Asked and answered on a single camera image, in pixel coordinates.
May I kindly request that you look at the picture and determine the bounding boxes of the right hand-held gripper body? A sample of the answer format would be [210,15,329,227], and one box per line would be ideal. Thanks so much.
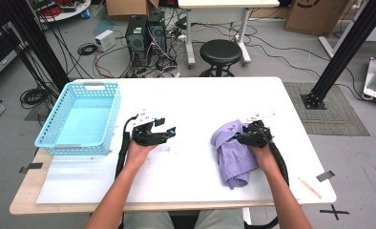
[242,113,275,149]

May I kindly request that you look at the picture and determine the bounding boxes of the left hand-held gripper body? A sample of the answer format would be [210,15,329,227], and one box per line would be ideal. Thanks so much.
[130,109,168,147]

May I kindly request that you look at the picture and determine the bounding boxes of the purple shorts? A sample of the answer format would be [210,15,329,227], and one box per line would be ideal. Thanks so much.
[210,118,261,190]

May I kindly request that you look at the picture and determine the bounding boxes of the light blue plastic basket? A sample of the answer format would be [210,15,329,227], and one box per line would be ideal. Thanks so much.
[33,81,122,156]

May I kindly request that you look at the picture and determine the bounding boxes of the person's left hand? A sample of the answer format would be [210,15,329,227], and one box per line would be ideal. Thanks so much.
[125,141,160,173]

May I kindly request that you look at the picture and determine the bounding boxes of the person's right hand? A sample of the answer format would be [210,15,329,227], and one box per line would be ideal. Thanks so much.
[247,142,281,175]

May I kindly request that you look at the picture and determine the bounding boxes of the white table cover sheet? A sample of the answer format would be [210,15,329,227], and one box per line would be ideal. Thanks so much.
[36,76,337,205]

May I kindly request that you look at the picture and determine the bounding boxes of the thin wooden stick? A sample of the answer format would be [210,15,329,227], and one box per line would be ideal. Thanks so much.
[298,177,323,200]

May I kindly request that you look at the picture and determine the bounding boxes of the black tape strip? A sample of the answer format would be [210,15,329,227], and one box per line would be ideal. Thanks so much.
[315,170,336,183]
[18,162,44,175]

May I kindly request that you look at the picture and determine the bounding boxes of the grey floor mat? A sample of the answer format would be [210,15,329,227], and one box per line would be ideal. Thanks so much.
[282,81,371,137]

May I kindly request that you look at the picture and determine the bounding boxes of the black round stool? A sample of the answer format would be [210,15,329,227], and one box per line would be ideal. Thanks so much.
[198,39,243,78]

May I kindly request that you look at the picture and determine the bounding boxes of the black computer tower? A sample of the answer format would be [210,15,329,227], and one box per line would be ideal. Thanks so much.
[124,14,149,68]

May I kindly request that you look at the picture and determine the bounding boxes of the person's legs in grey trousers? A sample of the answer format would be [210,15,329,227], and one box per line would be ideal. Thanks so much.
[122,208,246,229]

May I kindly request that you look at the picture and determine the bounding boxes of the grey computer tower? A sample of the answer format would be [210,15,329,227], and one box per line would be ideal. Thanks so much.
[147,11,168,61]

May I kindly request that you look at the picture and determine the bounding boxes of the small white box device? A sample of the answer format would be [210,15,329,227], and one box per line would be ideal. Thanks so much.
[94,29,117,52]

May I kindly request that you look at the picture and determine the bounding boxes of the black tape cross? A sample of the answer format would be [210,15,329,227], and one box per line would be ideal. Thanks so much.
[319,204,350,221]

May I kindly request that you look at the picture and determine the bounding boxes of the brown cardboard box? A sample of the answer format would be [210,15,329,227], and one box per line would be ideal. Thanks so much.
[105,0,160,17]

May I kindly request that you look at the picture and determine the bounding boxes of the white desk with white legs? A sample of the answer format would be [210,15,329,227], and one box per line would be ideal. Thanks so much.
[178,0,281,70]

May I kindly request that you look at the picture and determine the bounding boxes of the large printed cardboard box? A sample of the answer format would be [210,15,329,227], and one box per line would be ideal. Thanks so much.
[284,0,352,37]

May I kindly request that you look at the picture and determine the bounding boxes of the white round table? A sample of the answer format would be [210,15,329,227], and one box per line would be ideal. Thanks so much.
[30,0,93,23]

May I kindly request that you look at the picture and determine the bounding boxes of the left gripper black corrugated cable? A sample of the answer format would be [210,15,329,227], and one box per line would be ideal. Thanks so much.
[114,114,139,179]

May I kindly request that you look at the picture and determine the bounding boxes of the gripper black corrugated cable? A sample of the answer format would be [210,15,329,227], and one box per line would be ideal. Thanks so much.
[244,120,290,229]
[114,114,139,179]

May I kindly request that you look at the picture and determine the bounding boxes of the right gripper black corrugated cable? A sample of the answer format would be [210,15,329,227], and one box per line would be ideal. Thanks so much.
[244,120,290,229]

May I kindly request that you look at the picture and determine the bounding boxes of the coiled black cable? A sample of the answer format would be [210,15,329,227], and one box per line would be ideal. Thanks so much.
[76,42,98,56]
[19,87,51,110]

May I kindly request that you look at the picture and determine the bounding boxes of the black metal frame post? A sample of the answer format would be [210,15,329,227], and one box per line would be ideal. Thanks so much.
[1,0,72,96]
[300,0,376,111]

